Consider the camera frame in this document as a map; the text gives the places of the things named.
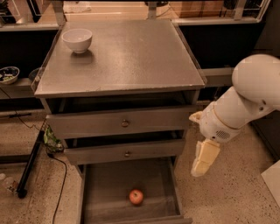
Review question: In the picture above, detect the middle grey drawer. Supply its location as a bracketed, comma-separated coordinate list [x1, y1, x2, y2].
[65, 139, 186, 165]

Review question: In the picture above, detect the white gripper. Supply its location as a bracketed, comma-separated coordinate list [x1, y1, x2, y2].
[189, 102, 241, 177]

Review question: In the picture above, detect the white board on floor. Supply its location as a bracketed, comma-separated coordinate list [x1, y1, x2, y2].
[261, 160, 280, 207]

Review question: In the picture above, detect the green snack bag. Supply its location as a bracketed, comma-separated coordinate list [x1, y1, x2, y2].
[43, 125, 64, 153]

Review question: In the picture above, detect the top grey drawer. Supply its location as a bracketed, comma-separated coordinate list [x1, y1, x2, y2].
[46, 106, 195, 139]

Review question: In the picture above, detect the white ceramic bowl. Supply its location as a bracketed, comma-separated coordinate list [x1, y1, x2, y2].
[62, 29, 93, 53]

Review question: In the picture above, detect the black floor cable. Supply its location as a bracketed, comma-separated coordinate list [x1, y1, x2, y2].
[46, 151, 68, 224]

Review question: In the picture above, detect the patterned bowl on shelf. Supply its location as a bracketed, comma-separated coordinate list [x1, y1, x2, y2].
[0, 66, 20, 85]

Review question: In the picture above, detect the red apple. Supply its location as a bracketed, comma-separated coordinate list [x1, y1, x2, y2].
[129, 189, 144, 206]

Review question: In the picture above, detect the black metal leg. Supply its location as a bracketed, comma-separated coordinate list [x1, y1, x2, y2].
[17, 130, 44, 199]

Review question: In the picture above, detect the bottom open grey drawer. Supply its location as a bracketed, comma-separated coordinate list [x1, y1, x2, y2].
[77, 157, 193, 224]

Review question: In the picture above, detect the grey side shelf left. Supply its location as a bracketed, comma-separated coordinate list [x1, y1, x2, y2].
[0, 78, 34, 100]

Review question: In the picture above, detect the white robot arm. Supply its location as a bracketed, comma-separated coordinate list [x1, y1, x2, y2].
[189, 54, 280, 177]

